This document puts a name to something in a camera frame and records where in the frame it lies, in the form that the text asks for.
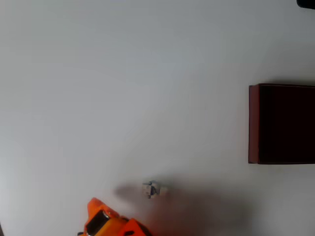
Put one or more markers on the orange gripper, black motor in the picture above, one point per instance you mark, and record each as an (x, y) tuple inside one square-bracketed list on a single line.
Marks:
[(96, 219)]

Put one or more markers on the small white object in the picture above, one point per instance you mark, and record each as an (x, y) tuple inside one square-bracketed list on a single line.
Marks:
[(152, 189)]

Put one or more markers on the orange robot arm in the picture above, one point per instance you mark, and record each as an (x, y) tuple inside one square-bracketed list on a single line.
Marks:
[(134, 228)]

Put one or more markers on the dark red box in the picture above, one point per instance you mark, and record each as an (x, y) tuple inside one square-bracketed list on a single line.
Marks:
[(285, 125)]

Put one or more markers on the black object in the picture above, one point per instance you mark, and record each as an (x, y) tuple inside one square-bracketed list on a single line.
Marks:
[(307, 4)]

